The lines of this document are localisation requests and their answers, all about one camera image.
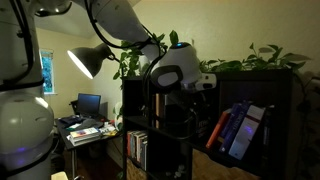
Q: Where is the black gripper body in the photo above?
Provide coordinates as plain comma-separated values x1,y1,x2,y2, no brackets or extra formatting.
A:
183,89,212,118

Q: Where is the orange book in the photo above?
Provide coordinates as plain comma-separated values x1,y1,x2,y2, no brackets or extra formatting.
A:
205,109,232,150

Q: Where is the dark book pale lettering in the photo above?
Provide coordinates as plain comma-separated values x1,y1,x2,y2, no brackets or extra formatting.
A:
196,116,212,139

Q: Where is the dark blue book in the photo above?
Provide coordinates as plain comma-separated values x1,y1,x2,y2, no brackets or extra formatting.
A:
218,102,242,141

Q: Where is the brown tall book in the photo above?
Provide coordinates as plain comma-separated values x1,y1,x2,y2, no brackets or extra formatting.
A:
153,93,162,129

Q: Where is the blue book white lettering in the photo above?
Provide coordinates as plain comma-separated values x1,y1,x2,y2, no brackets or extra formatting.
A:
219,100,253,154

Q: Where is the white and maroon book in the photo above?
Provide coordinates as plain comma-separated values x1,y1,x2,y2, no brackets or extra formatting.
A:
228,104,266,161

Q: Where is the white spine book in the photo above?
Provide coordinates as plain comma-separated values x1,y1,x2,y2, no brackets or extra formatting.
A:
135,131,143,164

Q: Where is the blue spine book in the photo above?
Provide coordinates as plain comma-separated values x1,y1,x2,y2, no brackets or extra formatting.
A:
130,131,137,160

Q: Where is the thin dark book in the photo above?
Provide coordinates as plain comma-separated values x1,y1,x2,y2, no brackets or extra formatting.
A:
262,105,275,148

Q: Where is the red spine book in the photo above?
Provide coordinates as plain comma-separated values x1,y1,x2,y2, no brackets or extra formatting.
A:
126,130,132,158

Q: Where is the colourful cover book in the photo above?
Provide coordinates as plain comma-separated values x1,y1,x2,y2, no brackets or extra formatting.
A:
69,127,101,140

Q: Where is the thick white book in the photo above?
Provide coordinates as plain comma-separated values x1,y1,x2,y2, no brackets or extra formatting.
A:
67,134,102,147

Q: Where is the green pothos plant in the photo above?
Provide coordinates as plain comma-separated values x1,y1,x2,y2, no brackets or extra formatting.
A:
112,29,313,132

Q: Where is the black cube shelf unit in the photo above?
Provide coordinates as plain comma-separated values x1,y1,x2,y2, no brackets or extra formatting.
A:
121,69,296,180

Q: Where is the wicker storage basket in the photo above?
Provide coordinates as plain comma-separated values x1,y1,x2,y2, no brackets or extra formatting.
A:
125,158,148,180
192,148,263,180

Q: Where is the colourful small items pile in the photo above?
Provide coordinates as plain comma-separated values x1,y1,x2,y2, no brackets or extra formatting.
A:
99,122,119,137

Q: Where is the dark grey pouch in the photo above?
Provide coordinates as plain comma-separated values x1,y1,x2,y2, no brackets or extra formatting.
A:
81,118,105,130

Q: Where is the dark computer monitor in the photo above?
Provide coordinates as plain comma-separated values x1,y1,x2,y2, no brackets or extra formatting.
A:
77,92,102,118

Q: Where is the black desk lamp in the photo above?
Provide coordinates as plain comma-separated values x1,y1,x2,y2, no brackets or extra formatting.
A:
66,42,121,80

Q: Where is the black chair backrest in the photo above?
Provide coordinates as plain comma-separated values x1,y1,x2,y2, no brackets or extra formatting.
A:
69,99,80,116

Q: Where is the pale green paper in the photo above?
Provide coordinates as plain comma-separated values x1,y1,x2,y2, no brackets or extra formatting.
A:
65,123,83,131

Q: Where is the dark blue cloth bag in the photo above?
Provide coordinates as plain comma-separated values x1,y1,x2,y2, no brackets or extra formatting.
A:
59,114,86,127

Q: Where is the dark desk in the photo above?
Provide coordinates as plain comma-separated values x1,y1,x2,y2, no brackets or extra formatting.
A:
54,114,123,180

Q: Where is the pale yellow box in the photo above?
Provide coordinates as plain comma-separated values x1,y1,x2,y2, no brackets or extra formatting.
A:
50,170,69,180

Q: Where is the window with white frame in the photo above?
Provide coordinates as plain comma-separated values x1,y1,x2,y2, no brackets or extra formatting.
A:
39,49,55,95

